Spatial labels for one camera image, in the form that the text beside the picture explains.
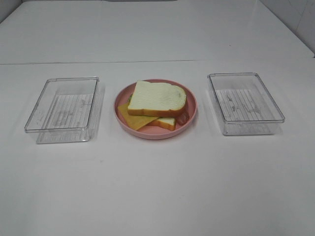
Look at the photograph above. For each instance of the right clear plastic tray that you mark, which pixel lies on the right clear plastic tray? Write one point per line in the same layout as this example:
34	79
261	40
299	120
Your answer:
243	104

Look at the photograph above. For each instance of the bread slice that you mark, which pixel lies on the bread slice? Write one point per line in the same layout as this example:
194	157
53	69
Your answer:
166	123
157	100

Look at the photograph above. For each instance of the pink bacon strip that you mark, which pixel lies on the pink bacon strip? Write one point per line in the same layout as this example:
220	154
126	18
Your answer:
183	118

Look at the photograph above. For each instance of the clear plastic tray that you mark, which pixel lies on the clear plastic tray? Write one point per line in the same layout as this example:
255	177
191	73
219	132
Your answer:
65	112
243	104

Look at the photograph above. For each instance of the left clear plastic tray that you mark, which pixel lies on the left clear plastic tray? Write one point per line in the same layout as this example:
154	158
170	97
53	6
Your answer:
65	112

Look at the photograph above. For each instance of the yellow cheese slice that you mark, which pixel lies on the yellow cheese slice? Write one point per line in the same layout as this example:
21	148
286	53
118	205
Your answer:
134	122

